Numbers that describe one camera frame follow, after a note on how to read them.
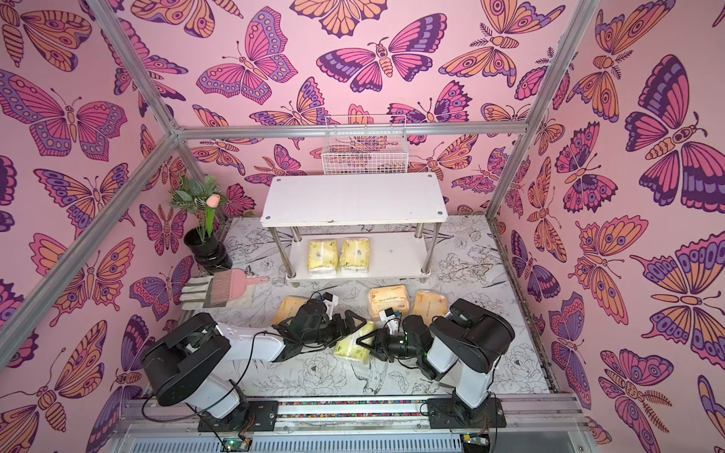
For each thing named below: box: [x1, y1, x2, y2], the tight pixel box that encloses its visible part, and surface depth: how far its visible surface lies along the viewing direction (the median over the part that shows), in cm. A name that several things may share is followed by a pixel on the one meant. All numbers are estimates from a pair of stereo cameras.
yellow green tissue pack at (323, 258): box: [307, 239, 339, 277], surface depth 97 cm
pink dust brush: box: [179, 268, 270, 311], surface depth 100 cm
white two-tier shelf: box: [260, 171, 449, 283], surface depth 83 cm
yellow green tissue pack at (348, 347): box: [334, 320, 375, 364], surface depth 81 cm
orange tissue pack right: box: [412, 289, 449, 328], surface depth 92 cm
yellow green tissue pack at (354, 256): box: [338, 237, 371, 274], surface depth 98 cm
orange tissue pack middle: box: [368, 285, 410, 318], surface depth 95 cm
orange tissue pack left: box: [271, 296, 309, 326], surface depth 92 cm
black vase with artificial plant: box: [169, 174, 234, 275], surface depth 93 cm
